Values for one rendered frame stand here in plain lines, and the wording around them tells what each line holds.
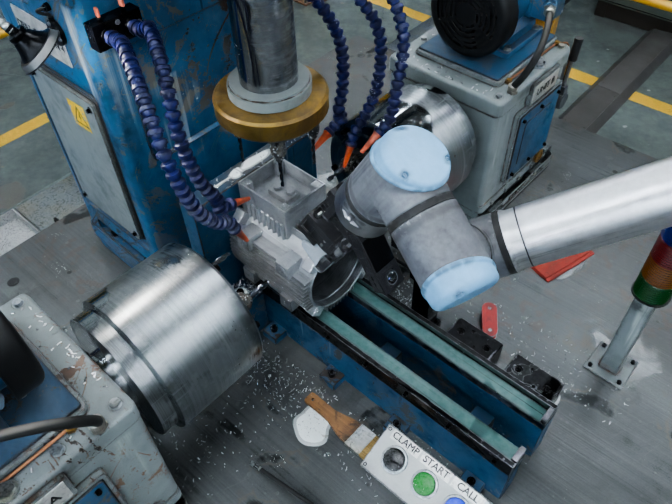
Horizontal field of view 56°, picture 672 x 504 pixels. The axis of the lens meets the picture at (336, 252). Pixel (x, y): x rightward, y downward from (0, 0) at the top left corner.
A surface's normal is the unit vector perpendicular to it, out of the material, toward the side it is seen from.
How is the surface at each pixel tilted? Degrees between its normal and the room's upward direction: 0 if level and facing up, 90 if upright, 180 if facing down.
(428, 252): 55
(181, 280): 9
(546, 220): 36
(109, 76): 90
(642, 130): 0
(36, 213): 0
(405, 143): 25
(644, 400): 0
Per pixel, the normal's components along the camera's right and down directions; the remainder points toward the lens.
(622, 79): -0.02, -0.67
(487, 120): -0.67, 0.56
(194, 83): 0.74, 0.48
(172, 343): 0.45, -0.21
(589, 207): -0.41, -0.22
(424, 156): 0.31, -0.42
